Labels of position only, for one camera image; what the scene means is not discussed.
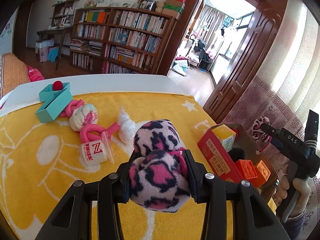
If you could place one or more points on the orange plaid pillow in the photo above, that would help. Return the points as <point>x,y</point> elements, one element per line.
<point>13,73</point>

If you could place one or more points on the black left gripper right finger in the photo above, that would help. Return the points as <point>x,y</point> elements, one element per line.
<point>252,218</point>

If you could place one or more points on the red tin storage box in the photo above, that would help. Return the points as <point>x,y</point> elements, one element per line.
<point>223,166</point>

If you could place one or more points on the yellow white carton box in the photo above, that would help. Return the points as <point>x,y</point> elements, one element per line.
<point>225,135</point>

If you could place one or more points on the teal box lid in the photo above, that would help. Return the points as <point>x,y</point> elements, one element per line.
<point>47,92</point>

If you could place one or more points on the red pompom ball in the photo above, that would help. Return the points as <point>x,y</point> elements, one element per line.
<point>57,86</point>

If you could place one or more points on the white red labelled cup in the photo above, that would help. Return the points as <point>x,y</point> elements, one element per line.
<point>98,151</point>

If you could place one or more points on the yellow duck pattern towel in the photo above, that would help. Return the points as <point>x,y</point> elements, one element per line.
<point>40,161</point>

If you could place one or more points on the patterned purple curtain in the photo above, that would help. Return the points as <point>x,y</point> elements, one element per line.
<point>286,86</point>

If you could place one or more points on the red floral bed quilt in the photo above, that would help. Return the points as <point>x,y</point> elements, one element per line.
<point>34,74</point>

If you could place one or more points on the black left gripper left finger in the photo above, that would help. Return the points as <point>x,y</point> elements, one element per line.
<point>72,217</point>

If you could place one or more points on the brown wooden door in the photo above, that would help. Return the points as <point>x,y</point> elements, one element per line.
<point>245,63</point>

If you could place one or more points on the blue plastic stool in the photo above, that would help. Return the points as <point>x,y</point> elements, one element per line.
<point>53,53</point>

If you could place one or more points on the teal gift box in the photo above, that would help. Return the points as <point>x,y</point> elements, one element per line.
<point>53,106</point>

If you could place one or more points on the small orange rubber cube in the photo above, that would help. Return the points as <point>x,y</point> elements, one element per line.
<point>263,174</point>

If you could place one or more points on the black fuzzy ball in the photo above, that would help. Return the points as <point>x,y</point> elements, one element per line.
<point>237,154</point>

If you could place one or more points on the wooden bookshelf with books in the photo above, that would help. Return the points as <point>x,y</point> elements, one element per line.
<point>113,40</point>

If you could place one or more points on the cream pink sock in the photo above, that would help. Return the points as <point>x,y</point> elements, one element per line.
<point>82,116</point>

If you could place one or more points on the pink leopard plush toy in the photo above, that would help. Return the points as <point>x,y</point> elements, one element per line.
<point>158,175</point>

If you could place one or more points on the white plastic bag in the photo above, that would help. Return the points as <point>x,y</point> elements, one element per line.
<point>127,129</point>

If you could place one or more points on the pink knotted foam tube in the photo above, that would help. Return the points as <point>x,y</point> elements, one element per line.
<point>70,108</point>

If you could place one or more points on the large orange rubber cube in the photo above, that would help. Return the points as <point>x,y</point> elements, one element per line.
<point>246,169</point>

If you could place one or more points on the stacked gift boxes on shelf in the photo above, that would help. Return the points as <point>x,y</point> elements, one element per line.
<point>172,8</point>

